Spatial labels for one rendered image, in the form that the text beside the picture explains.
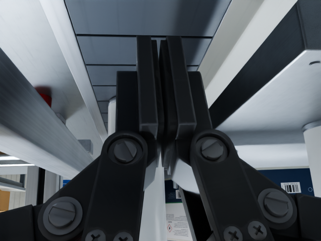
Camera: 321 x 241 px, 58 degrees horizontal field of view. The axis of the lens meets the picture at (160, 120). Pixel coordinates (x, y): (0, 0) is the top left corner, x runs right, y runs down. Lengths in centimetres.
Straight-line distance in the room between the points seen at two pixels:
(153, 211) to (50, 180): 26
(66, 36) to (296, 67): 17
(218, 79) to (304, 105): 21
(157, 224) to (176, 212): 47
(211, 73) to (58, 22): 9
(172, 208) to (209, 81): 60
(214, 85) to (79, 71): 11
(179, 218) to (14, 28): 56
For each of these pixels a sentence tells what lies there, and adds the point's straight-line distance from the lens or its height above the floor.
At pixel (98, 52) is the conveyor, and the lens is 20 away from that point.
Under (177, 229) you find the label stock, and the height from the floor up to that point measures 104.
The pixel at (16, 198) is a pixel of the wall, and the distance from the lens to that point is 479.
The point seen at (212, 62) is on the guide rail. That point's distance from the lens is 16.
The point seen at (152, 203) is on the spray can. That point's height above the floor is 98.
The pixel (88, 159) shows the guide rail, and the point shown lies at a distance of 16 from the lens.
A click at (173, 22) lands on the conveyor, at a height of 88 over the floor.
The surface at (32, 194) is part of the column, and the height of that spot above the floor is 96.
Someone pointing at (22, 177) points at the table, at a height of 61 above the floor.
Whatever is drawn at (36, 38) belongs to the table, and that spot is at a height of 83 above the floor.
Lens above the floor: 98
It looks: 16 degrees down
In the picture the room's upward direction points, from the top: 178 degrees clockwise
